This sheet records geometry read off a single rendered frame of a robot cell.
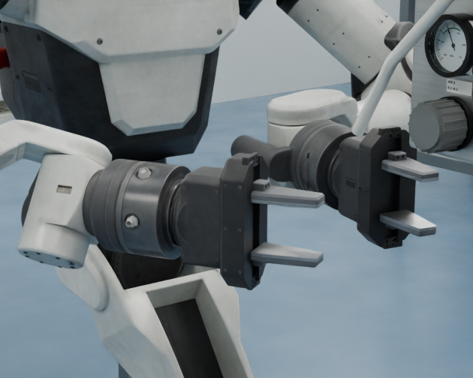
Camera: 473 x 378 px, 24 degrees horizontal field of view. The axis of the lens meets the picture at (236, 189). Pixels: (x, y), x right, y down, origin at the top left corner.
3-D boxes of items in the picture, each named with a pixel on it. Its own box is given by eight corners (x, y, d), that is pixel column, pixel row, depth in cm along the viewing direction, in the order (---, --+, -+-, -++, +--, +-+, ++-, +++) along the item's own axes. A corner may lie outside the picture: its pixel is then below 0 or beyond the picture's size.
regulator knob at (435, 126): (402, 150, 68) (405, 78, 66) (432, 145, 69) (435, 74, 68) (442, 160, 65) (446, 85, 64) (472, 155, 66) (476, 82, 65)
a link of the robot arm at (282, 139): (366, 211, 123) (315, 187, 133) (366, 118, 120) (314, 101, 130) (277, 227, 119) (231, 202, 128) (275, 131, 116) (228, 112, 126)
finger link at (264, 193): (314, 210, 94) (248, 202, 96) (326, 201, 97) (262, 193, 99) (315, 192, 94) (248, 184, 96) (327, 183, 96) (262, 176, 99)
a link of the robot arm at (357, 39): (411, 114, 156) (295, 9, 155) (471, 57, 147) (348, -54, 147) (385, 153, 147) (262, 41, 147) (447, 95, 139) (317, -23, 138)
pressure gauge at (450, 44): (423, 73, 67) (426, 11, 66) (438, 71, 68) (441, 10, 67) (468, 81, 64) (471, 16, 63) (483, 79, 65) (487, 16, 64)
